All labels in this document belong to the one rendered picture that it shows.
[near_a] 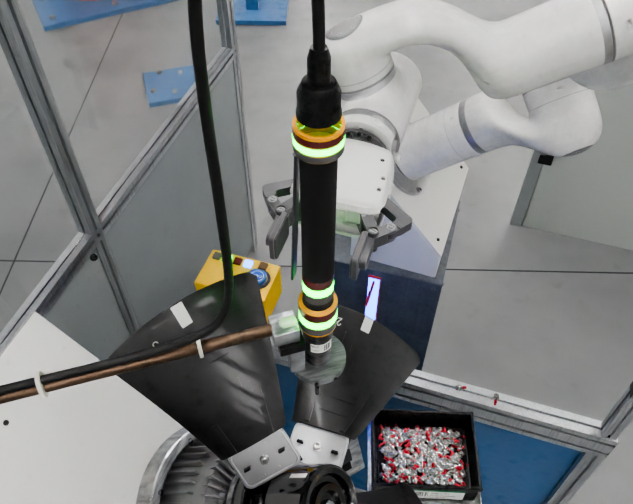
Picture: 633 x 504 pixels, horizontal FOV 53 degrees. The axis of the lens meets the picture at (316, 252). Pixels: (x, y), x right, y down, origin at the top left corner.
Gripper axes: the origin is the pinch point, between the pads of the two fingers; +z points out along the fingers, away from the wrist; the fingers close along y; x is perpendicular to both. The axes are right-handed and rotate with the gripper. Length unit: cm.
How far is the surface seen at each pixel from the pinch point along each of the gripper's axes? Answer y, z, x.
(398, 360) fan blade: -8, -20, -48
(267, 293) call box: 22, -33, -58
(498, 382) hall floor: -40, -94, -165
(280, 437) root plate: 4.0, 4.3, -37.0
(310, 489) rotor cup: -2.2, 9.5, -38.2
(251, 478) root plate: 6.7, 9.4, -41.7
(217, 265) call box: 34, -36, -57
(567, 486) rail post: -52, -34, -105
